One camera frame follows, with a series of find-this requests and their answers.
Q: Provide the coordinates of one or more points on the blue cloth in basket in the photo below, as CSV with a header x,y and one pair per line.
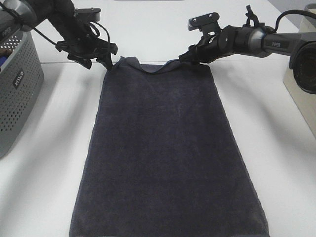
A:
x,y
4,55

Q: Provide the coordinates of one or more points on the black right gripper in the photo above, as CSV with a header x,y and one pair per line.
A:
x,y
205,51

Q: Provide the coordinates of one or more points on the grey perforated plastic basket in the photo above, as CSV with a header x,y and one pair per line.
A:
x,y
21,78

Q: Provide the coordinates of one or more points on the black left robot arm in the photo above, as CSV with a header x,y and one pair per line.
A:
x,y
77,26

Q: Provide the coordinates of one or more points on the dark navy towel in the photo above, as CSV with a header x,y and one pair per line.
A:
x,y
163,161

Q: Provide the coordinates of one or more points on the beige bin with grey rim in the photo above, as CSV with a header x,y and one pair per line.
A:
x,y
305,102

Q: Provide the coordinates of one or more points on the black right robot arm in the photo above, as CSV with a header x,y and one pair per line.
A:
x,y
254,39

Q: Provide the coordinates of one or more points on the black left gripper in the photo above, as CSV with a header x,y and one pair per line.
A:
x,y
82,50

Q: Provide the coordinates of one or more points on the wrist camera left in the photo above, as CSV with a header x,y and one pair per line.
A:
x,y
87,15

